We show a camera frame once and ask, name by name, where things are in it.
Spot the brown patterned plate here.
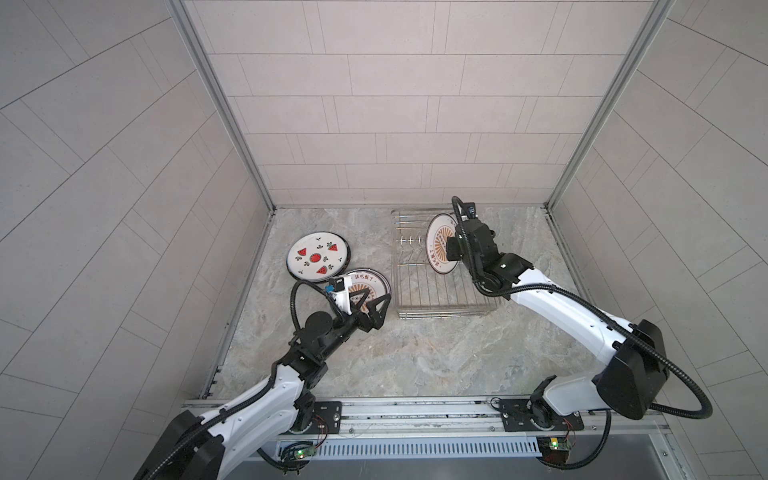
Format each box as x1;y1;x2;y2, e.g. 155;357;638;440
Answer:
426;213;457;275

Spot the white red patterned plate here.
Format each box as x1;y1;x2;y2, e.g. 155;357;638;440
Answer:
328;268;392;314

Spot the white plate fruit pattern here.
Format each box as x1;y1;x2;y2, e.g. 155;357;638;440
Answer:
286;231;351;283

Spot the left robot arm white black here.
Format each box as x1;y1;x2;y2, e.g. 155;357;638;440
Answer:
135;287;392;479

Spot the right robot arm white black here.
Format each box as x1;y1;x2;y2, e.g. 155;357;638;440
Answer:
446;214;713;420

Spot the left circuit board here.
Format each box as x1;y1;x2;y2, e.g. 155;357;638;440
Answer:
280;441;316;468

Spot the circuit board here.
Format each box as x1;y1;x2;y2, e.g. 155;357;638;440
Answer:
280;441;316;468
536;437;573;465

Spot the right circuit board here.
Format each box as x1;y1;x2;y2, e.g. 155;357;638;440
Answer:
536;437;573;465

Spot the right aluminium corner profile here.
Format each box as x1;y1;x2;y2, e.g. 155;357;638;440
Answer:
545;0;677;210

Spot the aluminium corner profile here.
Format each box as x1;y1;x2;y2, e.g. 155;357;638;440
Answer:
165;0;277;214
545;0;677;210

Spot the left aluminium corner profile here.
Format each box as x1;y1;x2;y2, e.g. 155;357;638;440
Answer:
165;0;277;214

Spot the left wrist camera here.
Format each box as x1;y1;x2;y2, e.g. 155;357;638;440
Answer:
326;275;352;315

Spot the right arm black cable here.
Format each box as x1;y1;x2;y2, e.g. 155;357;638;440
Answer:
449;195;714;471

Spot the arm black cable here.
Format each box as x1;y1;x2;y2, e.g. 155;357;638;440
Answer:
143;279;337;480
449;195;714;471

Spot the metal wire dish rack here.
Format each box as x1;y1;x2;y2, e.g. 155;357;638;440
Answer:
392;209;500;320

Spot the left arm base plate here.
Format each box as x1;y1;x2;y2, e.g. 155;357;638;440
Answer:
288;401;343;436

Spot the aluminium mounting rail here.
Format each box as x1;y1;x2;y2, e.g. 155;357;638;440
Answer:
167;392;671;444

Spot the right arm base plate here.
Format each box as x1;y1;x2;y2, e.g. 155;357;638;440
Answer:
491;397;584;434

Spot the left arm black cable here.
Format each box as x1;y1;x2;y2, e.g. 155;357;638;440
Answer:
143;279;337;480

